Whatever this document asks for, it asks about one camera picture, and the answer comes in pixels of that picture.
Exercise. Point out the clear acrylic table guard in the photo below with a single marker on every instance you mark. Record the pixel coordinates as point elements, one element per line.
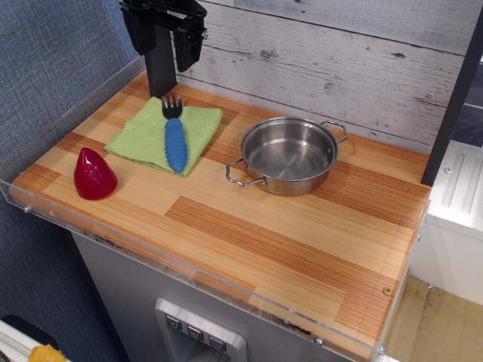
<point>328,264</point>

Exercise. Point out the red plastic strawberry toy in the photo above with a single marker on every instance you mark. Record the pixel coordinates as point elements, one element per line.
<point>93,177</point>

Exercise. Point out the yellow object at corner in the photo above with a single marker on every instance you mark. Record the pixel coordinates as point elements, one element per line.
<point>46,353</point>

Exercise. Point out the green folded cloth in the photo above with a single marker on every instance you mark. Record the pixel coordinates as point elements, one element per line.
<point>142,139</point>

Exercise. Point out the dark right vertical post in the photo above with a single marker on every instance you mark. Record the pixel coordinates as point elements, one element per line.
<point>461,89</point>

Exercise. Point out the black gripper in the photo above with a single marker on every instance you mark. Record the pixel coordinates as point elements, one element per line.
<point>186,18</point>

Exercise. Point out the grey toy fridge cabinet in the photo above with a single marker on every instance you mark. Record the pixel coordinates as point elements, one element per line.
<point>129,288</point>

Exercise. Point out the white toy sink unit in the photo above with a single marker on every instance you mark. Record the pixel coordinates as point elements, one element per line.
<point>448,251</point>

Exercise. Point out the stainless steel pot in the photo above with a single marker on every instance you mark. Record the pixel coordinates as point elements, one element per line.
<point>287,155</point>

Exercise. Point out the silver dispenser button panel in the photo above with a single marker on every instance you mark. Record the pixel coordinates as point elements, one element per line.
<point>190,337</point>

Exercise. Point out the blue handled black fork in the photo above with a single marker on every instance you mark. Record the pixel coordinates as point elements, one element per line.
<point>175,139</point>

